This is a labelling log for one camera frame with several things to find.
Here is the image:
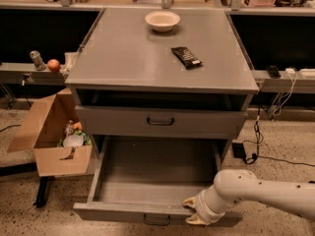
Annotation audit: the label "black stand foot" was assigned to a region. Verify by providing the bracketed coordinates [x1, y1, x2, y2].
[33, 177, 52, 208]

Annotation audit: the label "open cardboard box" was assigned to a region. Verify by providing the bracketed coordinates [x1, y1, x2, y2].
[8, 88, 97, 177]

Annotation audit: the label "grey top drawer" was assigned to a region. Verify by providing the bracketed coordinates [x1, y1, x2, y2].
[75, 93, 248, 140]

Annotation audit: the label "small grey figurine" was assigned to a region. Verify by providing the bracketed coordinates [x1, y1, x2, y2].
[30, 50, 46, 71]

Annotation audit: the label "black snack packet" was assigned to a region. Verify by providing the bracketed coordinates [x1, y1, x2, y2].
[171, 47, 202, 70]

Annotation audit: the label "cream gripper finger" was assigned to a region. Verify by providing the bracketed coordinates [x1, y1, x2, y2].
[185, 213, 205, 225]
[182, 197, 196, 208]

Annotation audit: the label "white bowl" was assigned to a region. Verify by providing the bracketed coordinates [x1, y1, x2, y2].
[145, 11, 180, 32]

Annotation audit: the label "black remote on shelf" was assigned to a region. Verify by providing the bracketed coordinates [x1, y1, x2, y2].
[266, 66, 281, 79]

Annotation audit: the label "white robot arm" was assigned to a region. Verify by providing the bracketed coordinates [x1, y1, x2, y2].
[183, 169, 315, 225]

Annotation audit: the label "grey drawer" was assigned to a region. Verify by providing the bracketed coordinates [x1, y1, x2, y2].
[72, 135, 244, 228]
[75, 93, 248, 140]

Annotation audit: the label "red apple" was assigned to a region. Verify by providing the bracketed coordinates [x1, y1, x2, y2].
[47, 59, 61, 72]

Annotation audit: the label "white plate in box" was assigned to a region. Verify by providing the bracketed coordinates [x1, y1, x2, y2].
[63, 135, 84, 148]

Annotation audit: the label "grey drawer cabinet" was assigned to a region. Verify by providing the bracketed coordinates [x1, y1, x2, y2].
[66, 7, 258, 154]

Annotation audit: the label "black power adapter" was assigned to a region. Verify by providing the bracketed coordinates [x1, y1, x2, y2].
[232, 143, 246, 159]

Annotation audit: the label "black floor cable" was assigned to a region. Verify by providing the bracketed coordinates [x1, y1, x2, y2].
[242, 105, 315, 168]

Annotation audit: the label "white power strip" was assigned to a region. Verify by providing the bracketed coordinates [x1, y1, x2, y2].
[284, 68, 315, 80]

